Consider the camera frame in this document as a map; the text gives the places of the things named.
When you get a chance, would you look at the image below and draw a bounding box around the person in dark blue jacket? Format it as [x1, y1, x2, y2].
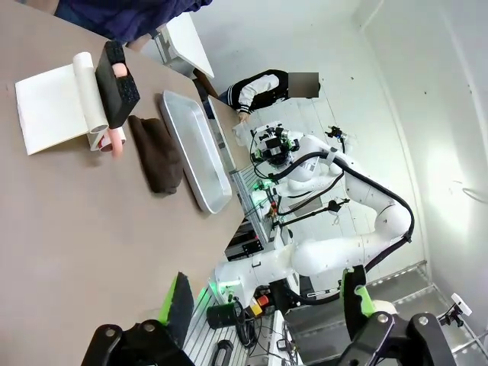
[53, 0, 213, 42]

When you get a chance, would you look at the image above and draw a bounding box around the yellow red emergency stop button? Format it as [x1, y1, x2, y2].
[249, 295, 270, 316]

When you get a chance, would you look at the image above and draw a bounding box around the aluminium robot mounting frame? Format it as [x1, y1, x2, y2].
[182, 167, 306, 366]

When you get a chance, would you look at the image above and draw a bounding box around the red white cylindrical container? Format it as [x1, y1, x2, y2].
[72, 51, 127, 153]

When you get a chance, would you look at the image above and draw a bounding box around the black cylinder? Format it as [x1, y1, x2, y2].
[207, 303, 241, 329]

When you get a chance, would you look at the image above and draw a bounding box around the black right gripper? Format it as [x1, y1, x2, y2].
[258, 127, 297, 167]

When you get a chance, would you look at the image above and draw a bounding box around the white folded stand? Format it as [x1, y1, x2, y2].
[14, 63, 95, 156]

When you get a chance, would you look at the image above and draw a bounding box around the black controller box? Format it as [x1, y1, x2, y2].
[223, 228, 265, 261]

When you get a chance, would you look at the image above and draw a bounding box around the seated person in black-white jacket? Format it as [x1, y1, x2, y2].
[217, 69, 321, 124]

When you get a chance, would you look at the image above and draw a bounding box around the person's right hand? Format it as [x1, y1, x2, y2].
[108, 63, 130, 159]

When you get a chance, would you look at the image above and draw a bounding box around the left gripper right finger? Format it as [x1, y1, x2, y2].
[337, 265, 454, 366]

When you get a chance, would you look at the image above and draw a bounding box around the black corrugated cable conduit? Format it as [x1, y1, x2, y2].
[266, 150, 416, 306]

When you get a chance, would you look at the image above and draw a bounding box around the black sponge block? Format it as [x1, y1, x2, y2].
[94, 40, 141, 130]

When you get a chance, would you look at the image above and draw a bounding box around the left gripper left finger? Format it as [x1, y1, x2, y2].
[79, 271, 196, 366]

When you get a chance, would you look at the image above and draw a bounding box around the white camera on tripod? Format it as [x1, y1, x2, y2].
[438, 292, 474, 329]

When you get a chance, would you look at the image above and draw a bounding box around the silver metal tray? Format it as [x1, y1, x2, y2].
[159, 90, 233, 214]

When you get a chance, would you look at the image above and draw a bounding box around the dark brown cloth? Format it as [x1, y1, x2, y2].
[127, 115, 185, 195]

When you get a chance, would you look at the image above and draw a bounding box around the white side table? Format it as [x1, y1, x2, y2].
[154, 14, 216, 79]

